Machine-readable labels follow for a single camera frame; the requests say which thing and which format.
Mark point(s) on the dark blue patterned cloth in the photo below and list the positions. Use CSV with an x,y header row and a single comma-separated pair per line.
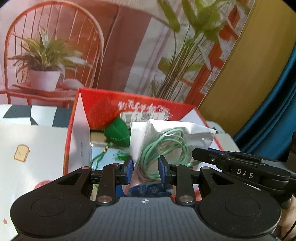
x,y
148,190

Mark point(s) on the red knitted strawberry plush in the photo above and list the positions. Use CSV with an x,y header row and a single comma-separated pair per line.
x,y
99,113

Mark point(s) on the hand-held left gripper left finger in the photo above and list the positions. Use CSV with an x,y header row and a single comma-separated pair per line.
x,y
129,170

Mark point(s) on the printed room scene wall backdrop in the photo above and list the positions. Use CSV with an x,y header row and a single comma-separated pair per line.
x,y
127,46

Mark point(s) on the wooden panel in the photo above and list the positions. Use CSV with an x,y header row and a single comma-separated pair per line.
x,y
249,69

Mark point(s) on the white toast print mat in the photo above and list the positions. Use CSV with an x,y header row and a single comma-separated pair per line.
x,y
34,143

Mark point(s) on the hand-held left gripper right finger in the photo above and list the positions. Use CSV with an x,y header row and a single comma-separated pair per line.
x,y
163,170

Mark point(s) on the red cardboard box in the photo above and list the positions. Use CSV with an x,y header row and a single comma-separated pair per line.
x,y
143,104

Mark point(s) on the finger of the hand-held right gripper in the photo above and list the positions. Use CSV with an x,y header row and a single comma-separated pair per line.
x,y
208,157
249,156

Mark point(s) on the teal curtain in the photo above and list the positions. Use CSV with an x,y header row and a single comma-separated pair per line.
x,y
277,115

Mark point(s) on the green tassel charm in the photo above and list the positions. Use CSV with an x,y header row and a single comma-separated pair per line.
x,y
120,155

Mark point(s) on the person's right hand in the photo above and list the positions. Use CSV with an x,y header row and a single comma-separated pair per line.
x,y
289,222

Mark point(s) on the geometric patterned table mat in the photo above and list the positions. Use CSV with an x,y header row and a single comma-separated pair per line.
x,y
18,111

